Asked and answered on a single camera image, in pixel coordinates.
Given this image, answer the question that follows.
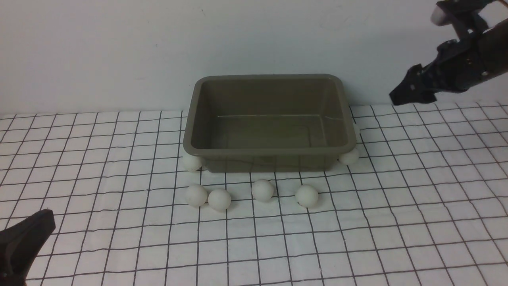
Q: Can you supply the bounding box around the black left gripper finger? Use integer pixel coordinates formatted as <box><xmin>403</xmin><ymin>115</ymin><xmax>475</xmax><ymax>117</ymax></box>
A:
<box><xmin>0</xmin><ymin>209</ymin><xmax>56</xmax><ymax>286</ymax></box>

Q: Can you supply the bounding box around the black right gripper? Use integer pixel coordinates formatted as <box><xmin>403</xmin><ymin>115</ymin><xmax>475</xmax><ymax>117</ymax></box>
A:
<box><xmin>389</xmin><ymin>24</ymin><xmax>508</xmax><ymax>106</ymax></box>

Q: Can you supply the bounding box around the white ball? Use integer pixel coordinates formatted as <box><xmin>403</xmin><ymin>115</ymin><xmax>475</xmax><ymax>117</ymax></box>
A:
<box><xmin>353</xmin><ymin>123</ymin><xmax>360</xmax><ymax>139</ymax></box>
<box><xmin>338</xmin><ymin>148</ymin><xmax>360</xmax><ymax>165</ymax></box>
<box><xmin>252</xmin><ymin>179</ymin><xmax>275</xmax><ymax>202</ymax></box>
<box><xmin>185</xmin><ymin>184</ymin><xmax>208</xmax><ymax>208</ymax></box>
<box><xmin>182</xmin><ymin>154</ymin><xmax>203</xmax><ymax>172</ymax></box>
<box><xmin>294</xmin><ymin>184</ymin><xmax>319</xmax><ymax>208</ymax></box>
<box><xmin>208</xmin><ymin>189</ymin><xmax>231</xmax><ymax>212</ymax></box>

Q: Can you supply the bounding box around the white grid-pattern tablecloth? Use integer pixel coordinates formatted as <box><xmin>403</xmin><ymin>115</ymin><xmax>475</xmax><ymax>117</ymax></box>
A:
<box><xmin>0</xmin><ymin>103</ymin><xmax>508</xmax><ymax>286</ymax></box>

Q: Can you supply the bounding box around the olive green plastic bin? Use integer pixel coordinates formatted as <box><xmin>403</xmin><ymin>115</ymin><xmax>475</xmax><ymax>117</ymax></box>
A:
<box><xmin>183</xmin><ymin>74</ymin><xmax>357</xmax><ymax>173</ymax></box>

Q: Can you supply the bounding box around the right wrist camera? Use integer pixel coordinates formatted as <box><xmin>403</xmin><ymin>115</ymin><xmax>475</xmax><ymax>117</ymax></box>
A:
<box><xmin>430</xmin><ymin>0</ymin><xmax>492</xmax><ymax>39</ymax></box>

